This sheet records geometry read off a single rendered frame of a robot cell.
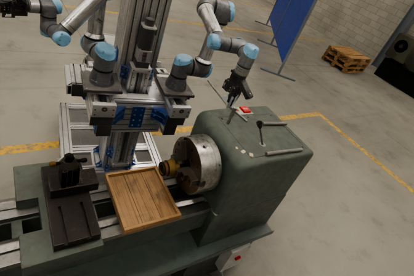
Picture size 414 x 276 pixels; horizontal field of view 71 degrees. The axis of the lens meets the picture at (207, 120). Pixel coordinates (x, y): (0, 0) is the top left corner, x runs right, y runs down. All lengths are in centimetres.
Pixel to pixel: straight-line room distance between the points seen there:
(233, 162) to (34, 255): 93
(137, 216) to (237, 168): 55
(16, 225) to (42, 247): 22
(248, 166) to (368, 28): 1093
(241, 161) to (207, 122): 33
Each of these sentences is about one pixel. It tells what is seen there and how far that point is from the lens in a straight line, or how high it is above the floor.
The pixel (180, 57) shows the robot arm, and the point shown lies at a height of 139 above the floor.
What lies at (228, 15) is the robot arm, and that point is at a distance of 185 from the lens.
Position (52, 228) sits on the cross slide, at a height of 97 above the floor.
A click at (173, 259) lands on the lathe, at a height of 54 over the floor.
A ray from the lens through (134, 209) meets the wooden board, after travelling 159.
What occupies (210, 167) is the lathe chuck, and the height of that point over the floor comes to 118.
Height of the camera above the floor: 215
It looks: 33 degrees down
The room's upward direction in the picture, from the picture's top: 22 degrees clockwise
